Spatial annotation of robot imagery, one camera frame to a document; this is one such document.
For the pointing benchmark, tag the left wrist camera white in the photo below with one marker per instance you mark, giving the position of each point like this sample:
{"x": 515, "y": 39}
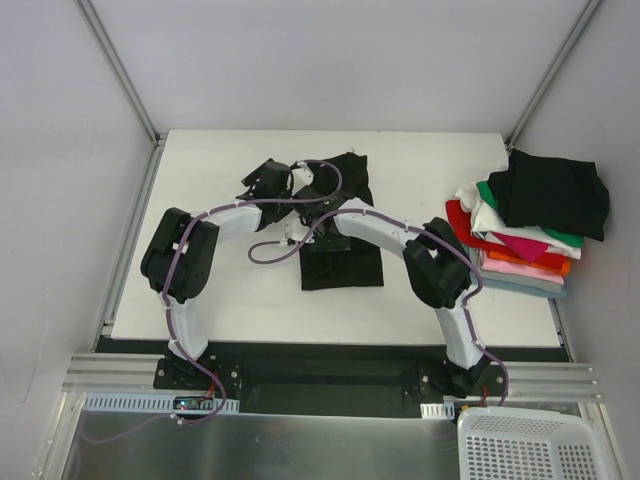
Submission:
{"x": 302, "y": 175}

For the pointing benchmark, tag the aluminium frame post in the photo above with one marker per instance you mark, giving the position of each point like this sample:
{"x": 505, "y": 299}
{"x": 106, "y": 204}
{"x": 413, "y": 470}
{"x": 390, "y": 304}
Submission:
{"x": 107, "y": 47}
{"x": 578, "y": 29}

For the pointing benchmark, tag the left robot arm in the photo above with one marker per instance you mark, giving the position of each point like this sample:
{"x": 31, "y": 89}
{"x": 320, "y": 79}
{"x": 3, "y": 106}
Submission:
{"x": 178, "y": 260}

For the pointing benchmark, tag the black folded t-shirt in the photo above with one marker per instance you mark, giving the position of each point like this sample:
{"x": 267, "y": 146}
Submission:
{"x": 559, "y": 194}

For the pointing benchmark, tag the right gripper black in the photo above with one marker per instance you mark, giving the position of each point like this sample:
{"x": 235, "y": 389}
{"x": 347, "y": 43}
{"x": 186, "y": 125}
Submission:
{"x": 327, "y": 242}

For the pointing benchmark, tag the black printed t-shirt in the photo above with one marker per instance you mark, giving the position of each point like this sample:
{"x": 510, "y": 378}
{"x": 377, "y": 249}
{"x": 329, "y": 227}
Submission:
{"x": 359, "y": 266}

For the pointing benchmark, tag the white t-shirt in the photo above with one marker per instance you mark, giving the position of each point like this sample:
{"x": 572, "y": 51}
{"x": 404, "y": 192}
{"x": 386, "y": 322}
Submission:
{"x": 469, "y": 198}

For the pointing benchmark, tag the magenta t-shirt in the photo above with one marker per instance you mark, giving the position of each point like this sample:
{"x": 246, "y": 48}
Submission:
{"x": 527, "y": 249}

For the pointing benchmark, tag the white plastic basket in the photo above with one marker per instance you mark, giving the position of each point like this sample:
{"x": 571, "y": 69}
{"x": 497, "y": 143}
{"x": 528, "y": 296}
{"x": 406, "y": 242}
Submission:
{"x": 517, "y": 443}

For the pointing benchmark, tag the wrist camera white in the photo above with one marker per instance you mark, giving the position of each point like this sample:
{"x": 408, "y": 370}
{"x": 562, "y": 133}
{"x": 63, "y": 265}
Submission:
{"x": 295, "y": 233}
{"x": 302, "y": 175}

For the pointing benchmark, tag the orange t-shirt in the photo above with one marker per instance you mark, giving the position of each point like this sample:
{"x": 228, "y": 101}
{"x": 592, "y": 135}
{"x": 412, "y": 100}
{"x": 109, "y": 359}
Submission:
{"x": 559, "y": 267}

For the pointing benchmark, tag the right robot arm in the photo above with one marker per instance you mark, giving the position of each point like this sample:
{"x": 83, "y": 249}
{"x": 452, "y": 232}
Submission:
{"x": 439, "y": 274}

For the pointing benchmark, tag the right slotted cable duct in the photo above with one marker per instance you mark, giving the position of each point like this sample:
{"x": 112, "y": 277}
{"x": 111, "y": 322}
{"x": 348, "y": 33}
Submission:
{"x": 438, "y": 411}

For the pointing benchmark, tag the aluminium front rail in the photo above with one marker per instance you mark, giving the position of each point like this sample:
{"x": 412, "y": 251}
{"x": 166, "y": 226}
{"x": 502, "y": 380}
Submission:
{"x": 529, "y": 381}

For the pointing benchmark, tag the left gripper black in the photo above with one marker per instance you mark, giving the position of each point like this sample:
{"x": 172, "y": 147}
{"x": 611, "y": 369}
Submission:
{"x": 273, "y": 180}

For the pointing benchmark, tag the grey t-shirt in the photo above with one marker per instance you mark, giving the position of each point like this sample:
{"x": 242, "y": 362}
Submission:
{"x": 525, "y": 282}

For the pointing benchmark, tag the left slotted cable duct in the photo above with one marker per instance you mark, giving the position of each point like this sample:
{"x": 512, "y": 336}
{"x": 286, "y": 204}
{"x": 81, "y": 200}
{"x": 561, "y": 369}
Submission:
{"x": 158, "y": 403}

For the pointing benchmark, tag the left aluminium frame post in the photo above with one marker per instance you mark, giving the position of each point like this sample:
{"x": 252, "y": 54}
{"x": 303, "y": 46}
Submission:
{"x": 107, "y": 47}

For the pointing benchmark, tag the right aluminium frame post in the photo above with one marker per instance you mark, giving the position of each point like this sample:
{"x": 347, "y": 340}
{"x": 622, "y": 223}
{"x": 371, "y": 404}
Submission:
{"x": 578, "y": 29}

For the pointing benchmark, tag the red t-shirt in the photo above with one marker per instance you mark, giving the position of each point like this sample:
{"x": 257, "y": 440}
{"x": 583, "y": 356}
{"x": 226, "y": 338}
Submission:
{"x": 460, "y": 223}

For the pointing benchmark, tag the pink t-shirt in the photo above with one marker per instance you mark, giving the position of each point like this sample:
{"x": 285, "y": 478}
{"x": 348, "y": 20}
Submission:
{"x": 505, "y": 267}

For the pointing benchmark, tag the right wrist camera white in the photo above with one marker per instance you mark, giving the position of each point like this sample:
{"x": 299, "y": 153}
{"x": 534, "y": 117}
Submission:
{"x": 295, "y": 233}

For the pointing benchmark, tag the slotted cable duct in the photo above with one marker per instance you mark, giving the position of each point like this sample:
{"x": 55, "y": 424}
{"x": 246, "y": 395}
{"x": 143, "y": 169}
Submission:
{"x": 158, "y": 403}
{"x": 438, "y": 411}

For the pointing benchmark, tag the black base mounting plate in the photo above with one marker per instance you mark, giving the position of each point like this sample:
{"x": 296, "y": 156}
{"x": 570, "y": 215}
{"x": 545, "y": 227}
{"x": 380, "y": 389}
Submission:
{"x": 388, "y": 381}

